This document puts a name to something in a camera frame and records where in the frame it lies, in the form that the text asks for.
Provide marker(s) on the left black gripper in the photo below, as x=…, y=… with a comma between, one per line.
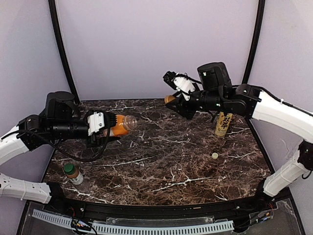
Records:
x=92, y=138

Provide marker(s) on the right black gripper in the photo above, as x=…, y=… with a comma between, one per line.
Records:
x=187, y=107

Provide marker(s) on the orange bottle cap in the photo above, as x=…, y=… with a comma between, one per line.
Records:
x=169, y=98

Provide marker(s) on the orange juice bottle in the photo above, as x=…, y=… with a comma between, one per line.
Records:
x=121, y=125

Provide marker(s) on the green cap coffee bottle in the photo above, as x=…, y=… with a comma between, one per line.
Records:
x=76, y=177

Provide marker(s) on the yellow tea bottle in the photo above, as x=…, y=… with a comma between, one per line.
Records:
x=223, y=124

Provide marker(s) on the cream bottle cap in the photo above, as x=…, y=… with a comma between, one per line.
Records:
x=215, y=155

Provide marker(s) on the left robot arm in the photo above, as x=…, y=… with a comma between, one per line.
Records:
x=59, y=121

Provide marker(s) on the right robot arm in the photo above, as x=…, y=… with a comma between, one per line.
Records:
x=215, y=92

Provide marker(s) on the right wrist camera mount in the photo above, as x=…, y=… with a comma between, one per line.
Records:
x=181, y=83

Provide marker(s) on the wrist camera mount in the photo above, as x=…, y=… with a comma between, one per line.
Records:
x=98, y=121
x=181, y=83

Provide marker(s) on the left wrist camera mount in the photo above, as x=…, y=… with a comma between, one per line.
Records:
x=98, y=121

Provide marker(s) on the white slotted cable duct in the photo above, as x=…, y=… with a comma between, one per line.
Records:
x=107, y=229

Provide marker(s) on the right black frame post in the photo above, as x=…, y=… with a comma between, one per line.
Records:
x=254, y=41

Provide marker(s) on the black frame post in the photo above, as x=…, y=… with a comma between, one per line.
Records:
x=254, y=41
x=61, y=49

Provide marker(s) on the black front rail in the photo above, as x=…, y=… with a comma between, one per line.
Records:
x=100, y=211

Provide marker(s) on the left black frame post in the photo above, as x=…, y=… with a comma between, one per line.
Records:
x=61, y=49

